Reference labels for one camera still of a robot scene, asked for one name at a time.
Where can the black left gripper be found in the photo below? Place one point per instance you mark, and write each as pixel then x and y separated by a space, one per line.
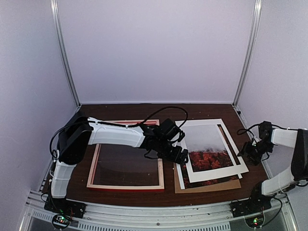
pixel 174 158

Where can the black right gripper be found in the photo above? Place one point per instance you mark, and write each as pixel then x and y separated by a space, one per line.
pixel 246 149

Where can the red forest photo print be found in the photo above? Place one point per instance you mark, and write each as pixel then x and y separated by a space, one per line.
pixel 207 151

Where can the red wooden picture frame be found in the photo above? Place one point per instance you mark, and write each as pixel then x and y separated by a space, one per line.
pixel 125 186

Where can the clear acrylic sheet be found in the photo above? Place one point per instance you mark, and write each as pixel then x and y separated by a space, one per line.
pixel 119 165

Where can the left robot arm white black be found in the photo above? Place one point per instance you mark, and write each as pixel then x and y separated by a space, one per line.
pixel 79 133

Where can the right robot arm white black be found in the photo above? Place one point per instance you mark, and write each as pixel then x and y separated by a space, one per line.
pixel 271 139

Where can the brown backing board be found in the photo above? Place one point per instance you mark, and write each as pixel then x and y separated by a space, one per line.
pixel 227 185

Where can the right round led board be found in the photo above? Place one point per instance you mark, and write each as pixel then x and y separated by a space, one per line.
pixel 255 222

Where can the round led board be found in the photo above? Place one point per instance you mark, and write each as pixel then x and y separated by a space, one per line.
pixel 255 222
pixel 60 221

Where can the left round led board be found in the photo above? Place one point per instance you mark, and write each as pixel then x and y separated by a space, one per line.
pixel 60 221

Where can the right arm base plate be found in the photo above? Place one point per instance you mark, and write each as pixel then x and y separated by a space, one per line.
pixel 248 207

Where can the aluminium front rail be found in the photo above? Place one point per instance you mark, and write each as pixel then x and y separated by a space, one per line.
pixel 211 217

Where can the right aluminium corner post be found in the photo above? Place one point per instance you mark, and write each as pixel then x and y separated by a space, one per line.
pixel 249 51

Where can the aluminium corner post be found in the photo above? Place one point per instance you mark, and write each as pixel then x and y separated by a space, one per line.
pixel 249 51
pixel 63 53

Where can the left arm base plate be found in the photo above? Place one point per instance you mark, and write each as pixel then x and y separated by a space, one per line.
pixel 66 207

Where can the left aluminium corner post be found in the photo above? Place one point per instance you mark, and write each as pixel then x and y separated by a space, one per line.
pixel 63 53

